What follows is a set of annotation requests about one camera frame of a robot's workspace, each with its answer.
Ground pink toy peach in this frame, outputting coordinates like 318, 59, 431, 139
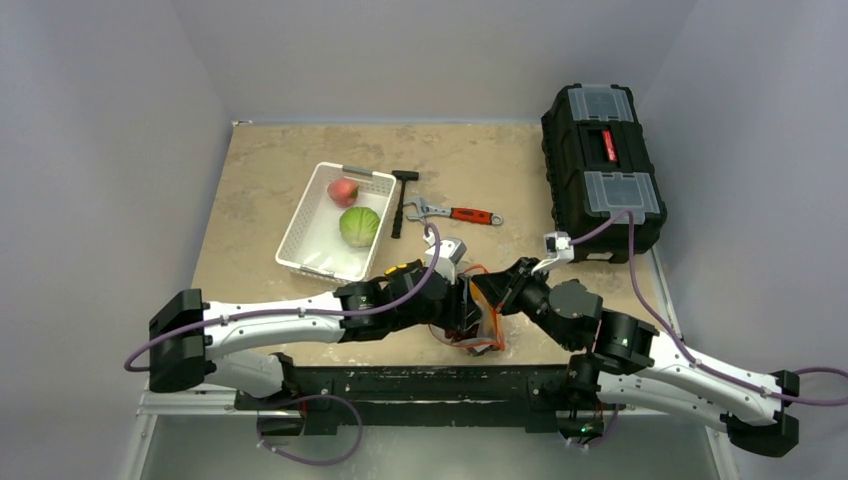
327, 178, 359, 208

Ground clear zip top bag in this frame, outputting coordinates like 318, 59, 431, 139
428, 285, 506, 356

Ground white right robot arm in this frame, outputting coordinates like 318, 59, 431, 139
472, 258, 800, 458

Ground black toolbox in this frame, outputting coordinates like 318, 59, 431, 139
541, 83, 668, 263

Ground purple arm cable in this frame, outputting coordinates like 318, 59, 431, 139
123, 222, 443, 468
569, 209, 848, 450

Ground yellow black screwdriver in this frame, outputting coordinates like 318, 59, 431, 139
384, 259, 423, 278

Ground white plastic basket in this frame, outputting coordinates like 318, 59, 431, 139
275, 162, 397, 283

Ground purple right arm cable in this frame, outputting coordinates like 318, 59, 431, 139
569, 209, 848, 450

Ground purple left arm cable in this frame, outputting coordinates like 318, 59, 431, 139
123, 222, 443, 468

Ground green toy cabbage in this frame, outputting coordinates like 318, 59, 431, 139
338, 207, 381, 248

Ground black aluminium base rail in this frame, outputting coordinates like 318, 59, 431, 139
136, 362, 654, 439

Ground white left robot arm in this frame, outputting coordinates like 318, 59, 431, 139
148, 266, 482, 409

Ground black hammer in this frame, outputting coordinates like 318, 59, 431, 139
390, 170, 420, 239

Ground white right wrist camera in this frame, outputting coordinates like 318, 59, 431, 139
531, 231, 575, 275

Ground red handled adjustable wrench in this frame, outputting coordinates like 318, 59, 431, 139
403, 197, 504, 226

